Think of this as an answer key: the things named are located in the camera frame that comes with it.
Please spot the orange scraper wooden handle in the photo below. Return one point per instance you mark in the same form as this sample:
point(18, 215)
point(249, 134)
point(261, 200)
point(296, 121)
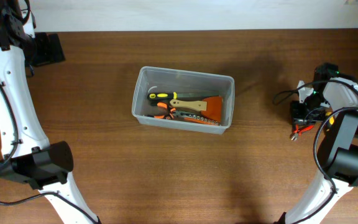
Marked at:
point(210, 107)

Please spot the yellow black screwdriver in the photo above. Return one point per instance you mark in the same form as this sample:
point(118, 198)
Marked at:
point(330, 120)

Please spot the file yellow black handle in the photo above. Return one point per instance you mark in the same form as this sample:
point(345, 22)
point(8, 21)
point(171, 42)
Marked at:
point(180, 96)

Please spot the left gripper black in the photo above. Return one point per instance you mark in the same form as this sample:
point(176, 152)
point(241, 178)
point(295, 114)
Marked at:
point(49, 48)

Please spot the orange black needle-nose pliers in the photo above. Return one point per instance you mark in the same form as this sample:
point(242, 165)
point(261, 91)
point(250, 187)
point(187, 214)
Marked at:
point(170, 112)

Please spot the orange socket bit rail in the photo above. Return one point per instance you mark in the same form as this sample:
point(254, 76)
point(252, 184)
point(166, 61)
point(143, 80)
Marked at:
point(199, 119)

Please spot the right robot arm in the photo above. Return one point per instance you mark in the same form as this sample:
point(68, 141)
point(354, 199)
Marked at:
point(329, 102)

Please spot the red black cutting pliers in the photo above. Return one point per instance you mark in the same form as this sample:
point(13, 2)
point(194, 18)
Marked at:
point(298, 130)

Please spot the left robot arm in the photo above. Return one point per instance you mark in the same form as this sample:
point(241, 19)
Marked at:
point(28, 157)

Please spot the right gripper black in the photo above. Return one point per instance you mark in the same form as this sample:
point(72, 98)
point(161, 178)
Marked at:
point(299, 114)

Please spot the clear plastic container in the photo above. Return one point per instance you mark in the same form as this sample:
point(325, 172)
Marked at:
point(165, 80)

